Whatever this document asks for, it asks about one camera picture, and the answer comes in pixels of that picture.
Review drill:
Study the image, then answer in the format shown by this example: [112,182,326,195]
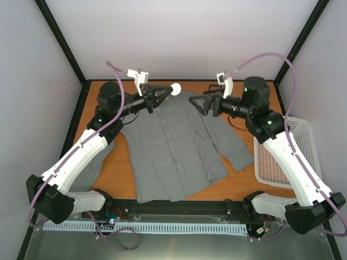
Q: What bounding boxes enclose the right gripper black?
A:
[189,88,252,119]

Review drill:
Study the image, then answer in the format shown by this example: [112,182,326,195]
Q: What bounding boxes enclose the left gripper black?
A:
[115,84,173,118]

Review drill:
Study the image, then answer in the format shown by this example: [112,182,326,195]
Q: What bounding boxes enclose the white round brooch backing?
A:
[170,82,182,96]

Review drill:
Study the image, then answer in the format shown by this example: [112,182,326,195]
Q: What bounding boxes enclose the grey button-up shirt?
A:
[72,89,255,204]

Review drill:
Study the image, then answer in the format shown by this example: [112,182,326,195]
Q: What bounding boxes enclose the black brooch box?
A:
[203,84,225,95]

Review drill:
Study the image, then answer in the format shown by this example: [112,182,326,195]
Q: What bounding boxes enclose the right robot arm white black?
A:
[189,76,346,235]

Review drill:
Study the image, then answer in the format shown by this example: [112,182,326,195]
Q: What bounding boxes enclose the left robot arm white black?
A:
[26,82,182,224]

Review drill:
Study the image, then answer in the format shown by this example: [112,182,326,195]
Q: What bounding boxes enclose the white plastic perforated basket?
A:
[253,115,324,187]

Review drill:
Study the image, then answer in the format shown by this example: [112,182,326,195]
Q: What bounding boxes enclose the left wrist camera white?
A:
[126,69,149,96]

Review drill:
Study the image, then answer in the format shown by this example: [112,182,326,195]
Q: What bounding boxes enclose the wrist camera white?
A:
[216,72,234,99]
[126,69,149,96]

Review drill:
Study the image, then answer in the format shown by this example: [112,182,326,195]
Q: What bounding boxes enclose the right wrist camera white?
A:
[216,72,234,99]

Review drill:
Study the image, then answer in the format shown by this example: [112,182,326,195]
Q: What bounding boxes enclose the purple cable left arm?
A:
[27,60,138,249]

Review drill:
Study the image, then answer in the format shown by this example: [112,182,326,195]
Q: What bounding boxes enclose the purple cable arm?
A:
[224,52,347,242]
[27,60,138,249]

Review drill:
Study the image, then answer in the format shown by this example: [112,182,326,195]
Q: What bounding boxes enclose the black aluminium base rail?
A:
[70,198,326,223]

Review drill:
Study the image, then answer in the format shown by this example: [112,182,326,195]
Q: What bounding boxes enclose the light blue slotted cable duct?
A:
[42,220,247,237]

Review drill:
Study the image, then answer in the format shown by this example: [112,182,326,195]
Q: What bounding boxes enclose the left black frame post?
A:
[34,0,87,85]

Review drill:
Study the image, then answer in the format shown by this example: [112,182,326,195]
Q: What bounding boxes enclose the black frame post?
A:
[273,0,331,85]
[34,0,87,85]

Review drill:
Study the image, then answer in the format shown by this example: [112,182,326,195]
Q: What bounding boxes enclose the right black frame post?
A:
[273,0,331,85]

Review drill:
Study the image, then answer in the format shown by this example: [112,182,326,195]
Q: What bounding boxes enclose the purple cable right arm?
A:
[224,52,347,242]

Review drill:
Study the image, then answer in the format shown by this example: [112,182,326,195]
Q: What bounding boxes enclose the metal base plate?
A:
[21,218,334,259]

